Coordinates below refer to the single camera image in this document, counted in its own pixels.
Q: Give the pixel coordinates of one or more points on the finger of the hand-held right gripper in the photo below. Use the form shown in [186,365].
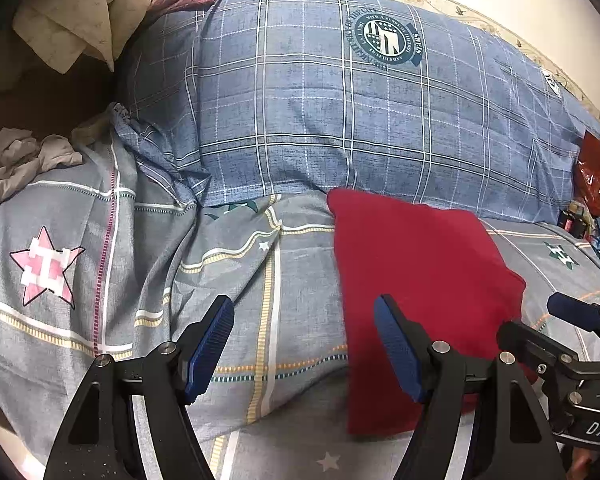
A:
[530,345]
[575,312]

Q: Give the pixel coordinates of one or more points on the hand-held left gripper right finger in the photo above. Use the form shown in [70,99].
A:
[399,350]

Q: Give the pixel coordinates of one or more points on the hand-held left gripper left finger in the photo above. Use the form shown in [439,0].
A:
[210,347]

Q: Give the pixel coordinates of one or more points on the red shirt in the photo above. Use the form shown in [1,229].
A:
[420,285]

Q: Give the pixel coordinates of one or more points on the small dark box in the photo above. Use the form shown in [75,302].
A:
[572,220]

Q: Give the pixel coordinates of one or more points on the grey star-print bed sheet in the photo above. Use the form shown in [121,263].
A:
[105,270]

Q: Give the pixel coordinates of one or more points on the blue plaid quilt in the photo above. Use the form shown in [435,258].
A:
[355,125]

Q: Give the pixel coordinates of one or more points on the crumpled grey cloth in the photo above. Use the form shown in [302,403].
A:
[15,160]

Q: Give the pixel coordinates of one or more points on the beige cloth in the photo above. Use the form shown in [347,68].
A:
[80,25]

